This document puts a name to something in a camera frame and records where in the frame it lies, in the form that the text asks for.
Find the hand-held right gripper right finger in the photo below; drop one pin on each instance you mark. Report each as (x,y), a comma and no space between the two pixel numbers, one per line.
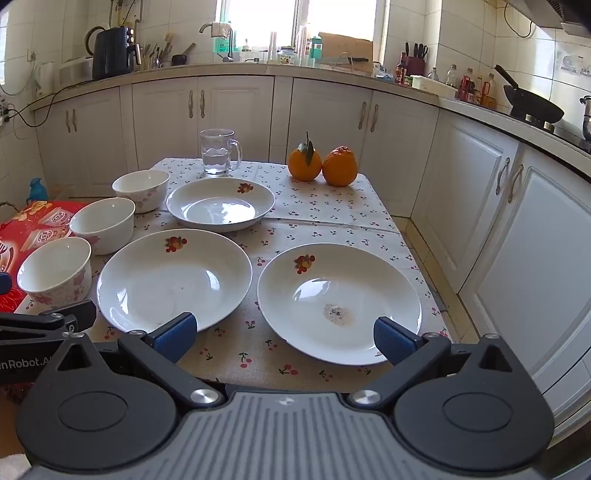
(395,339)

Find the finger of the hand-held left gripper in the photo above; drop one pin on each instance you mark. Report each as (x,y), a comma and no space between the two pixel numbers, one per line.
(3,282)
(76,314)

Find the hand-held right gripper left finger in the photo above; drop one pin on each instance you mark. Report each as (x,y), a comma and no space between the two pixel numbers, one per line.
(175,332)

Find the white floral bowl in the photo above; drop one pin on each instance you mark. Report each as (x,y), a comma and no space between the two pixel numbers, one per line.
(138,196)
(55,288)
(106,235)

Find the white floral plate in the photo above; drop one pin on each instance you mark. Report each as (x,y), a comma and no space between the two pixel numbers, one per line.
(166,286)
(217,212)
(323,286)

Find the red printed carton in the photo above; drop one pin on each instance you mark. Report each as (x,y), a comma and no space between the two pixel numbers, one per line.
(27,230)

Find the blue plastic object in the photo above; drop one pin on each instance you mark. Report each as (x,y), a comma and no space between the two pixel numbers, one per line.
(36,190)

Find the cherry print tablecloth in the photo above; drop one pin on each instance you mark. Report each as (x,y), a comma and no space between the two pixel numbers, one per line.
(300,207)

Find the white power strip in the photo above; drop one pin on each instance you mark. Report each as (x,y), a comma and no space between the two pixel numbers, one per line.
(5,110)

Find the bumpy orange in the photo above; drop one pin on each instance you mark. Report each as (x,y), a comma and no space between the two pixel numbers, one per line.
(339,168)

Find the clear glass mug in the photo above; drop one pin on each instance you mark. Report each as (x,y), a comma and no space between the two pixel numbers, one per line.
(214,157)

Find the orange with leaf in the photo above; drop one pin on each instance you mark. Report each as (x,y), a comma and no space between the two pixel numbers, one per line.
(302,166)

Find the white countertop appliance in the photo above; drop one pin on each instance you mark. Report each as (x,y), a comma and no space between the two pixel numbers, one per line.
(74,71)

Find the white rectangular tray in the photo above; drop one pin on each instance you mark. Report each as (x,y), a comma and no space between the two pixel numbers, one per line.
(431,84)

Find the red label bottle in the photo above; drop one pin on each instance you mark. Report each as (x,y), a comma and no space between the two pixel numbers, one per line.
(467,87)

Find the orange oil bottle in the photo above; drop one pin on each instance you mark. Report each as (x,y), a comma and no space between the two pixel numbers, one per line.
(488,94)

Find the clear plastic bottle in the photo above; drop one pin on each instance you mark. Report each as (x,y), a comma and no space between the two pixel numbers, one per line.
(432,74)
(451,77)

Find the black gas stove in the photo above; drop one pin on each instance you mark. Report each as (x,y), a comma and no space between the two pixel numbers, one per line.
(563,131)

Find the dark sauce bottle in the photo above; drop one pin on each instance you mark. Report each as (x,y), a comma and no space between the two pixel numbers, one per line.
(401,71)

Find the kitchen utensil holder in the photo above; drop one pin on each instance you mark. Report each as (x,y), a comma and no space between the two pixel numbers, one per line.
(154,57)

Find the black wok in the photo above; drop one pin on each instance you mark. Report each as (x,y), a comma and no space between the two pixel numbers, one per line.
(535,107)

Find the kitchen countertop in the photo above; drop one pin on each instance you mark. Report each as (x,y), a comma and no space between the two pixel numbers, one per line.
(249,69)

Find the small black pot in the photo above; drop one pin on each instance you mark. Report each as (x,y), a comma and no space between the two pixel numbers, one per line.
(180,59)

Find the knife block with knives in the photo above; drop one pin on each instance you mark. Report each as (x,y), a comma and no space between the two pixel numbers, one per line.
(418,62)

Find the metal sink faucet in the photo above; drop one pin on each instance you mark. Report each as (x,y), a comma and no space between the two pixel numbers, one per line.
(227,46)

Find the green dish soap bottle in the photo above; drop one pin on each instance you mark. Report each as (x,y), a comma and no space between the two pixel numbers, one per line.
(221,44)

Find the steel pot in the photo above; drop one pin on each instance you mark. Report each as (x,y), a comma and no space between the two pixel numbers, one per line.
(587,117)

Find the wooden cutting board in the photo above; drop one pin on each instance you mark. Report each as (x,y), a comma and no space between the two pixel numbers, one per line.
(346,46)

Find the glass jar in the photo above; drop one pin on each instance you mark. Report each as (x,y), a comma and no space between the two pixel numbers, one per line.
(286,56)

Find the teal bottle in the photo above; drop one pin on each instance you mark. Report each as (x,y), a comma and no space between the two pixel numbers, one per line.
(316,50)

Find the clear plastic cup stack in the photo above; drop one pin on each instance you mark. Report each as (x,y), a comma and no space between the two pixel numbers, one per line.
(272,48)
(303,46)

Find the kitchen window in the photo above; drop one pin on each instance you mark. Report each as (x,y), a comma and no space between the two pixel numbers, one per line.
(300,18)

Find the range hood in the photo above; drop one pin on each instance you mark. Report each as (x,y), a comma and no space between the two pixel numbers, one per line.
(554,11)

